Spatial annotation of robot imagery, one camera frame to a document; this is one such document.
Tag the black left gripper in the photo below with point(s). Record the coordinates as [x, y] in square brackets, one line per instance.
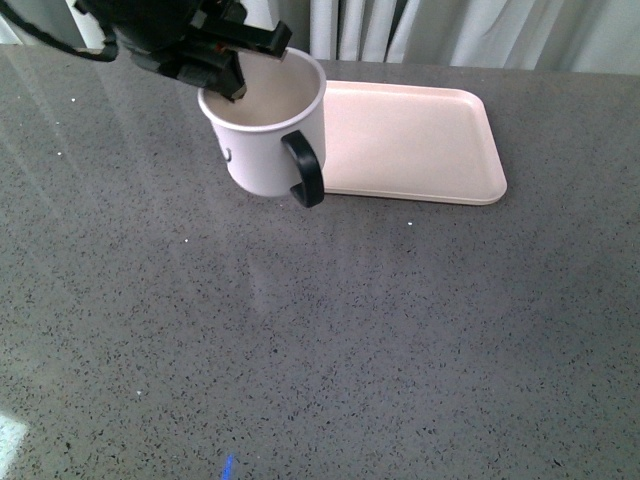
[194, 42]

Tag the white mug with black handle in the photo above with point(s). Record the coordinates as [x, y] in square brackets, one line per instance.
[273, 138]

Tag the beige rectangular plastic tray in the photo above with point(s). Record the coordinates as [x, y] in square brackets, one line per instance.
[410, 143]

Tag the grey pleated curtain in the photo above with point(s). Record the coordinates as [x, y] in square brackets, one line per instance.
[574, 36]

